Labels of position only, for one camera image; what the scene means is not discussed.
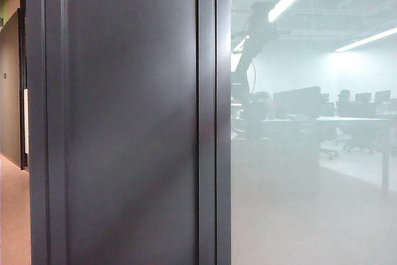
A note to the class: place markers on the white paper sheet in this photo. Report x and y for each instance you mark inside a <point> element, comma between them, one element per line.
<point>26,122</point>

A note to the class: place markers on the frosted glass pane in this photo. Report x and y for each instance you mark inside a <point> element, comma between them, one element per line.
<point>310,200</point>

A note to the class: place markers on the dark corridor door frame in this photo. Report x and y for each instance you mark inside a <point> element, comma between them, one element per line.
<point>22,60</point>

